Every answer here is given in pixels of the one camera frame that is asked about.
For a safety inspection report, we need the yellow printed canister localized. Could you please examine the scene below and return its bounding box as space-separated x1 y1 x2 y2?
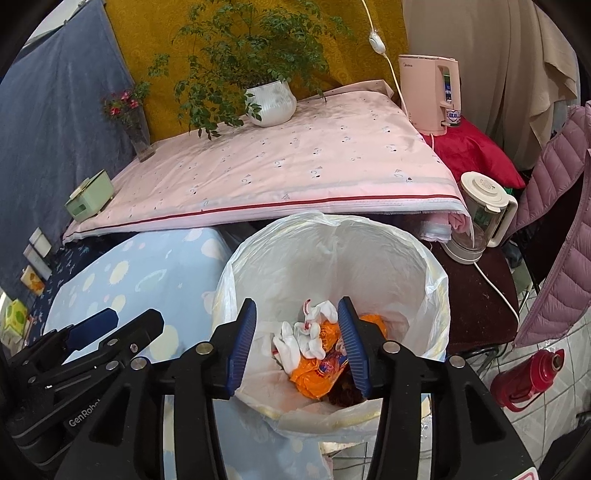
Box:
21 265 47 296

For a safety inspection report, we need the red cushion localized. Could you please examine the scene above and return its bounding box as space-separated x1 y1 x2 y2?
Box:
429 115 527 195

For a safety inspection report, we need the dark maroon stool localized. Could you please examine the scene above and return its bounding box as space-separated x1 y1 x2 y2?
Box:
434 244 521 357

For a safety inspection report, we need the glass vase with pink flowers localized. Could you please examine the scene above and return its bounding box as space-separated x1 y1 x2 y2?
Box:
102 83 156 162

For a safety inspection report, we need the bin with white plastic liner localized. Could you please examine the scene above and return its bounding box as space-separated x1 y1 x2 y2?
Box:
212 210 451 439

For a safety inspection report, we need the white glass kettle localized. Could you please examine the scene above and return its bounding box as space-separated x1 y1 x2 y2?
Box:
441 171 519 265

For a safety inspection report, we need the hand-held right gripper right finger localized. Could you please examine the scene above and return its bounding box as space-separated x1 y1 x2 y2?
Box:
337 296 536 480

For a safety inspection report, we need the pink cloth with red stripe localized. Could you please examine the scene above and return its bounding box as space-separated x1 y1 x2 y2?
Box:
62 80 467 245

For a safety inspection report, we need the orange plastic bag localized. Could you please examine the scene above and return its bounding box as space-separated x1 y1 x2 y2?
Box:
290 314 389 400

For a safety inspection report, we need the white tissue with red marks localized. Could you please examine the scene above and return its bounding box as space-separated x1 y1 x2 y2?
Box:
271 299 340 376

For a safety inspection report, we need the mustard yellow curtain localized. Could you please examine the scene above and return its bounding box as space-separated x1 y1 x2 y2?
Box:
104 0 407 145

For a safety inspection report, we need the pale pink white canister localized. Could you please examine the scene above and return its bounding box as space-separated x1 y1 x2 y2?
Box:
23 244 49 278

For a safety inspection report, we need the light green tissue box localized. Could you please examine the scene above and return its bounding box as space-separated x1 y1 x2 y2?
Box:
65 170 115 223

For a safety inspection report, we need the green plant in white pot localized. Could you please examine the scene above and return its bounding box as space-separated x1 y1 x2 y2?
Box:
148 0 356 140

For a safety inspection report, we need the navy printed cloth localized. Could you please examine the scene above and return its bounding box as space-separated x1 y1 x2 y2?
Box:
23 240 108 334

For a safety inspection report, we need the mauve puffer jacket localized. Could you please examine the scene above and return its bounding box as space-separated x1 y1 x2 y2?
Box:
505 99 591 350

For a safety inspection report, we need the white cable with switch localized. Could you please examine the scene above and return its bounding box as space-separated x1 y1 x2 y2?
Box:
360 0 411 117

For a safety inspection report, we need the white kettle cord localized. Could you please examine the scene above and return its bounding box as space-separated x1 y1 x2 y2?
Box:
473 261 521 334

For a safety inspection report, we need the beige curtain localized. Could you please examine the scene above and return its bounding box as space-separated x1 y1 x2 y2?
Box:
404 0 581 177

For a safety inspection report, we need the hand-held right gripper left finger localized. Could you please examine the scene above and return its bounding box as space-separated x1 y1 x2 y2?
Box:
54 298 258 480

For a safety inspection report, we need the white canister with dark base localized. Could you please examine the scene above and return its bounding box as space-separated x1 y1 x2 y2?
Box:
28 228 53 257

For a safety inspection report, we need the red thermos flask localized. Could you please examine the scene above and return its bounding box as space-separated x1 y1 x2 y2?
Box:
490 348 566 413

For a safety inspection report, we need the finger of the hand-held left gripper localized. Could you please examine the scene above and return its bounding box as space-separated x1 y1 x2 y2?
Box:
28 310 165 386
18 308 120 370

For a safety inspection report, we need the green tissue pack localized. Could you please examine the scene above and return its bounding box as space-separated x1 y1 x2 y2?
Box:
0 299 30 345

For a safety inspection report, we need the light blue dotted tablecloth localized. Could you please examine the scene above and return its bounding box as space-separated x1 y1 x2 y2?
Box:
44 226 333 480

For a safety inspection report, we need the blue-grey cloth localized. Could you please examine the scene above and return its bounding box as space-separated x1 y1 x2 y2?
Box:
0 0 139 296

